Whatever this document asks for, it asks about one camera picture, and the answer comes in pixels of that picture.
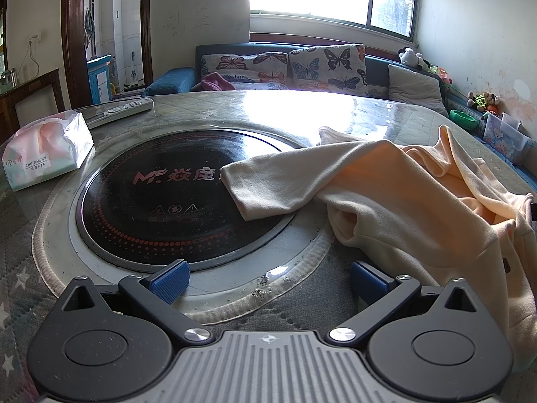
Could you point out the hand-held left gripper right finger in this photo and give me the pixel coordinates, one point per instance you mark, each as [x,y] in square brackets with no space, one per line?
[368,282]

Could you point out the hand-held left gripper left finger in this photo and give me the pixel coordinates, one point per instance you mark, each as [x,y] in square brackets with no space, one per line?
[171,282]

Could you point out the cream long-sleeved garment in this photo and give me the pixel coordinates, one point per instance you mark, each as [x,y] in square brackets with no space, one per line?
[402,201]

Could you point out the grey quilted star table cover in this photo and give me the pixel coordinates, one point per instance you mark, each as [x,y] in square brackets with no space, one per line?
[293,298]

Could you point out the round black induction cooktop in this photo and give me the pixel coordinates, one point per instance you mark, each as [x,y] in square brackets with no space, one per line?
[168,201]

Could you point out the white remote control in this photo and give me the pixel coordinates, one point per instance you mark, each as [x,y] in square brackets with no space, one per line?
[121,111]

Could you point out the white soft tissue pack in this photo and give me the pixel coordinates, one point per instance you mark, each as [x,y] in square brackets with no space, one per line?
[46,151]

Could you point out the green plastic bowl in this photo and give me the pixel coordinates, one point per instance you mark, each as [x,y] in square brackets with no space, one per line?
[463,119]

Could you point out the plain grey cushion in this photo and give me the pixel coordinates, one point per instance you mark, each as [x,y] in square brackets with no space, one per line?
[415,88]

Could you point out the clear plastic storage box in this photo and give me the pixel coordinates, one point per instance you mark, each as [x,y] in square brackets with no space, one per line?
[505,136]

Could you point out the purple pink cloth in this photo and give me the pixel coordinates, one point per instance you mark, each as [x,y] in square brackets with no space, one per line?
[216,82]

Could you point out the brown bear plush toy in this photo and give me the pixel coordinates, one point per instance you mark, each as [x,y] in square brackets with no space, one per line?
[484,101]

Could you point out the blue corner sofa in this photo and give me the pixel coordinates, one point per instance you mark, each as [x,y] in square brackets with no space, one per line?
[376,67]

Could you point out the blue white small cabinet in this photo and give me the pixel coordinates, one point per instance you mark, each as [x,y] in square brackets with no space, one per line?
[100,77]

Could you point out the large butterfly print cushion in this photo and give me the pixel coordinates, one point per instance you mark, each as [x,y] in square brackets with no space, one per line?
[327,67]

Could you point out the pink green plush toy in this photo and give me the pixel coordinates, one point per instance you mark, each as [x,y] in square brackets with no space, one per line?
[438,73]

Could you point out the panda plush toy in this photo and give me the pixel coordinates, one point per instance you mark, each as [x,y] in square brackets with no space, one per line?
[409,56]

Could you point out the dark wooden sideboard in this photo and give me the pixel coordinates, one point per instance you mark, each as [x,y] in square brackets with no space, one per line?
[31,96]

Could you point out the metal canisters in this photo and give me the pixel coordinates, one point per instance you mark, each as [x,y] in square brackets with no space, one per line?
[7,77]

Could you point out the dark wooden door frame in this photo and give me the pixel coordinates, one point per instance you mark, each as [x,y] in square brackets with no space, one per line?
[73,29]

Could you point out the white wall socket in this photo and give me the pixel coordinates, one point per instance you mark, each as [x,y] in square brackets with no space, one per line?
[35,38]

